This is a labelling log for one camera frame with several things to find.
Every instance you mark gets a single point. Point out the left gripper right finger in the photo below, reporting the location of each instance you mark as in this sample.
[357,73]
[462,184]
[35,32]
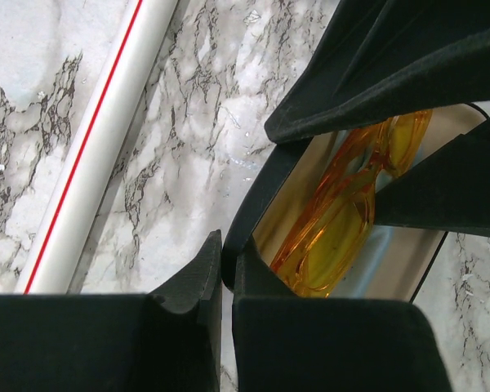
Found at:
[284,342]

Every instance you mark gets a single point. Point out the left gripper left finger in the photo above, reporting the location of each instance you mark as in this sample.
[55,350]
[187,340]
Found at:
[166,340]

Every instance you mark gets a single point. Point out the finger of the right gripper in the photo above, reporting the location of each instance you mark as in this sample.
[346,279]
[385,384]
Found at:
[379,59]
[448,191]

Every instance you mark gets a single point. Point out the black glasses case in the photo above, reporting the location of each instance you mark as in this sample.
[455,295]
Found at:
[292,173]

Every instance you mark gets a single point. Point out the orange plastic sunglasses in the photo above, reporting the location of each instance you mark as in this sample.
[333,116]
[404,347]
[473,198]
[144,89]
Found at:
[335,224]

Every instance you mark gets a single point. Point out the white PVC pipe rack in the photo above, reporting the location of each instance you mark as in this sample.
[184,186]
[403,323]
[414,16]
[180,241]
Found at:
[67,221]

